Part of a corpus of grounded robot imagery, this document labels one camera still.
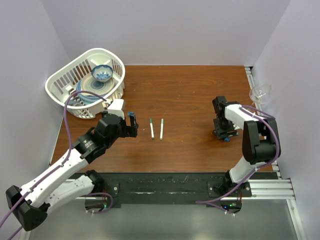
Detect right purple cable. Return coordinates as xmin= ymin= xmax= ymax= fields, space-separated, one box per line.
xmin=195 ymin=104 xmax=280 ymax=213

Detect aluminium frame rail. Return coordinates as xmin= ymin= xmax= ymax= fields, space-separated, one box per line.
xmin=249 ymin=161 xmax=296 ymax=200

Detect light blue plate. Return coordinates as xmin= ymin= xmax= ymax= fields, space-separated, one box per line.
xmin=76 ymin=80 xmax=100 ymax=105

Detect white pen light green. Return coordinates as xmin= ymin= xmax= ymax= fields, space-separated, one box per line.
xmin=159 ymin=118 xmax=164 ymax=141

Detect clear wine glass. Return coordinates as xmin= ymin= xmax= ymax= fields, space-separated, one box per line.
xmin=249 ymin=83 xmax=272 ymax=105

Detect blue patterned bowl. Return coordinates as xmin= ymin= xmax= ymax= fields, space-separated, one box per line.
xmin=91 ymin=64 xmax=114 ymax=83

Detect beige blue plate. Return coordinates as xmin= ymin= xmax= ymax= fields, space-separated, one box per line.
xmin=79 ymin=74 xmax=115 ymax=96

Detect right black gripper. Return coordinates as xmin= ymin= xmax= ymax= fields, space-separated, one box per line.
xmin=214 ymin=117 xmax=239 ymax=140

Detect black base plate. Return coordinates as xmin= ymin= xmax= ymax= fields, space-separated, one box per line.
xmin=99 ymin=172 xmax=252 ymax=208

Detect purple cable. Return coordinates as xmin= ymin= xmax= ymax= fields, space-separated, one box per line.
xmin=0 ymin=90 xmax=111 ymax=240
xmin=195 ymin=104 xmax=280 ymax=213

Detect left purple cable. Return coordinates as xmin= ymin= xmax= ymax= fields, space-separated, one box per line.
xmin=0 ymin=90 xmax=111 ymax=240

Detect white pen dark green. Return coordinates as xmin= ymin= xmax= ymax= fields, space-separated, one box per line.
xmin=149 ymin=118 xmax=155 ymax=140

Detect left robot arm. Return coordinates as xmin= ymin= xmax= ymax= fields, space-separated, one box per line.
xmin=5 ymin=112 xmax=139 ymax=231

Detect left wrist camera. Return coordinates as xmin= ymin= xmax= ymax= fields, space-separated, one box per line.
xmin=107 ymin=99 xmax=125 ymax=119

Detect white plastic basket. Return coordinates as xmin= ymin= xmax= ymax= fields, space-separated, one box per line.
xmin=45 ymin=48 xmax=126 ymax=119

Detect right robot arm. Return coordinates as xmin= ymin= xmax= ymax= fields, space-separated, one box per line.
xmin=212 ymin=96 xmax=281 ymax=197

